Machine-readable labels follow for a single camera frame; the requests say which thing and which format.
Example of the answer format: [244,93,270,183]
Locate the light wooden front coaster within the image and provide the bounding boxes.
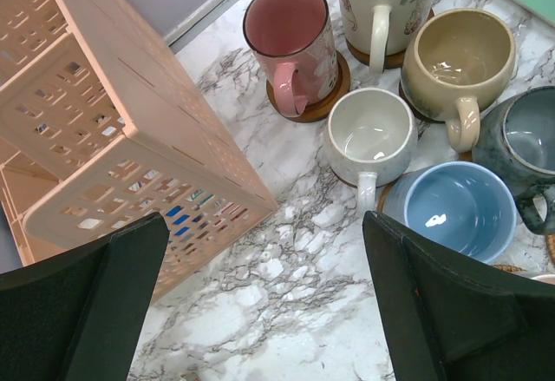
[458,151,473,162]

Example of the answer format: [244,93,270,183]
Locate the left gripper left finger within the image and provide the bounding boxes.
[1,213,169,380]

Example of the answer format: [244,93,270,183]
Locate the green mug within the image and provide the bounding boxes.
[340,0,433,74]

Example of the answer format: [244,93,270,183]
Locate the red pink mug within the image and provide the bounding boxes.
[243,0,339,118]

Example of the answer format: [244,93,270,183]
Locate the white cream mug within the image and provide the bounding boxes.
[323,87,417,215]

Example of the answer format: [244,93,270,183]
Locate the brown ringed wooden coaster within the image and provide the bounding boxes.
[264,50,351,124]

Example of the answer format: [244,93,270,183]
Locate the peach mesh file organizer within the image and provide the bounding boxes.
[1,0,278,299]

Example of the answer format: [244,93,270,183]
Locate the grey mug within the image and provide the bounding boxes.
[472,86,554,235]

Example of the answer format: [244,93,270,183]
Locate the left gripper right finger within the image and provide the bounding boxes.
[362,211,554,380]

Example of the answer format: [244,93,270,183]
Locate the light blue mug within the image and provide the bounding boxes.
[382,161,517,263]

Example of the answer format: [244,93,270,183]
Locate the woven rattan coaster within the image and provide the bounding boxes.
[493,264,527,274]
[545,233,555,265]

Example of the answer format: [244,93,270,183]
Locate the light wooden coaster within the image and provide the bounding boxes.
[458,151,473,162]
[376,185,391,212]

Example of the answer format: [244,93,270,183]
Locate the beige speckled mug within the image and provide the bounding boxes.
[400,8,516,153]

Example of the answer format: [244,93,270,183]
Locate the small silver card box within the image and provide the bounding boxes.
[179,371,200,381]

